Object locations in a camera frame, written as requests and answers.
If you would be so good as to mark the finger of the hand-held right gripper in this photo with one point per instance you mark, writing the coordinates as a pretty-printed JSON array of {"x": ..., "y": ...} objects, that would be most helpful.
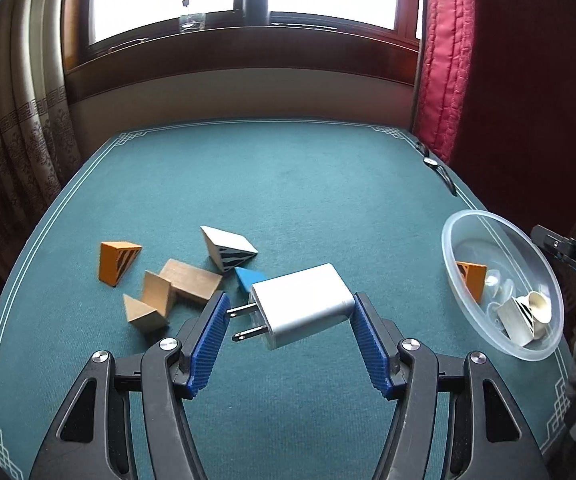
[{"x": 550, "y": 242}]

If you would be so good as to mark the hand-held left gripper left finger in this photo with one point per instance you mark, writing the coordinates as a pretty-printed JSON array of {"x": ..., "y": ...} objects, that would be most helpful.
[{"x": 210, "y": 340}]

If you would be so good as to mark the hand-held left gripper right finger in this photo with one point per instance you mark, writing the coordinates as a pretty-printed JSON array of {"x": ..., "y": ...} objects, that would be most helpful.
[{"x": 370, "y": 345}]

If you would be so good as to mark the natural wooden block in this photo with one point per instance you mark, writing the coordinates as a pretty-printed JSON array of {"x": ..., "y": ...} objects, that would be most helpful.
[{"x": 187, "y": 280}]

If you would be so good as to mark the blue block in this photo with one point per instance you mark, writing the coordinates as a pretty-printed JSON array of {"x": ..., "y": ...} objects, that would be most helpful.
[{"x": 250, "y": 277}]

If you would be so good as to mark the clear plastic bowl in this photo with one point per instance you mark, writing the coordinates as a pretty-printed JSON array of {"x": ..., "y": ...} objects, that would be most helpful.
[{"x": 473, "y": 240}]

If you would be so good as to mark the white charger plug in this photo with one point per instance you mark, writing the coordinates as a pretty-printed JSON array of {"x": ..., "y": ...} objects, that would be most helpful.
[{"x": 303, "y": 305}]

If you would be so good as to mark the small cream cup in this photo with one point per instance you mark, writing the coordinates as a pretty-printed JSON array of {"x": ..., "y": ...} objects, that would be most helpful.
[{"x": 540, "y": 305}]

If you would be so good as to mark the small wooden triangular block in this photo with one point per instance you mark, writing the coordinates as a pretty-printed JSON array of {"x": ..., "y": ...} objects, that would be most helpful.
[{"x": 142, "y": 317}]

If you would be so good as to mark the orange striped wedge block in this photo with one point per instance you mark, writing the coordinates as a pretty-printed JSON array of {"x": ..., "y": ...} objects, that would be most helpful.
[
  {"x": 112, "y": 265},
  {"x": 474, "y": 280}
]

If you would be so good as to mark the white striped wedge block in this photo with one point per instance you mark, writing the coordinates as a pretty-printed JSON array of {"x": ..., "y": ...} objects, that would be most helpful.
[
  {"x": 515, "y": 322},
  {"x": 227, "y": 245}
]

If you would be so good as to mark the green table mat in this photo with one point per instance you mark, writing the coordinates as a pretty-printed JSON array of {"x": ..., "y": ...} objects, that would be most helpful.
[{"x": 293, "y": 185}]

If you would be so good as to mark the red quilted curtain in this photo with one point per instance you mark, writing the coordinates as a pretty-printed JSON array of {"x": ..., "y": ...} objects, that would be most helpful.
[{"x": 443, "y": 60}]

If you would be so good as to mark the beige patterned curtain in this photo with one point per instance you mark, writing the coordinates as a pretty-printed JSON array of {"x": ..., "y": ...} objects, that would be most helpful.
[{"x": 17, "y": 135}]

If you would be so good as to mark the clear drinking glass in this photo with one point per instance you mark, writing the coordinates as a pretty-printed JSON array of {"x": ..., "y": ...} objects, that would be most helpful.
[{"x": 192, "y": 21}]

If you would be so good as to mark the wooden window frame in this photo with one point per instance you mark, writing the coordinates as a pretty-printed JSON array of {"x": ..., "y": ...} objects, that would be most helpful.
[{"x": 217, "y": 60}]

